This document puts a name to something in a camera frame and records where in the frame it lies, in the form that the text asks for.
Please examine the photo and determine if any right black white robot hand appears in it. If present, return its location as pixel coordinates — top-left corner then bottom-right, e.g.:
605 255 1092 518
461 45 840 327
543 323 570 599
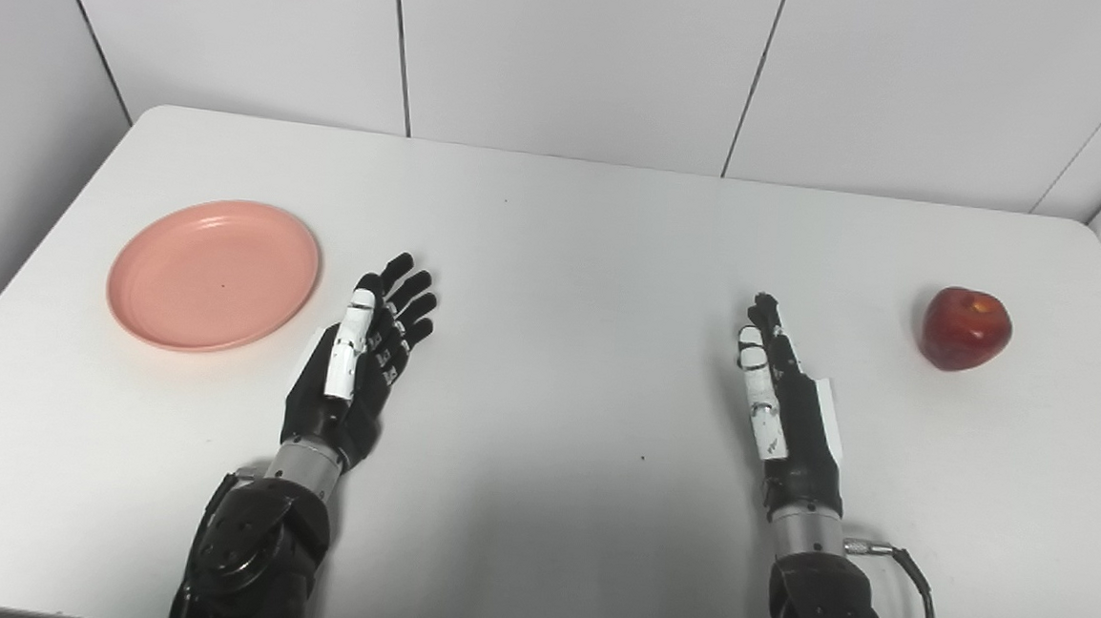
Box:
726 291 856 521

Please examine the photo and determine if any red apple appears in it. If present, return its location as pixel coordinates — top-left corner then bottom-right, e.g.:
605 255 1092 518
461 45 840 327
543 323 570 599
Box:
919 284 1015 376

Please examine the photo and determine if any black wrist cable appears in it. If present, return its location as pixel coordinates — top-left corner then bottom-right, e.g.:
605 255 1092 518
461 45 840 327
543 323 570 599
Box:
840 537 944 618

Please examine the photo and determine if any pink round plate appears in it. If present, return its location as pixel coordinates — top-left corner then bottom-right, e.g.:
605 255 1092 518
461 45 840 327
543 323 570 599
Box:
103 193 325 361

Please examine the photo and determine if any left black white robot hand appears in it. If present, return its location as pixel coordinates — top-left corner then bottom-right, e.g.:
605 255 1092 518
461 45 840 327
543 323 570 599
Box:
279 245 442 477

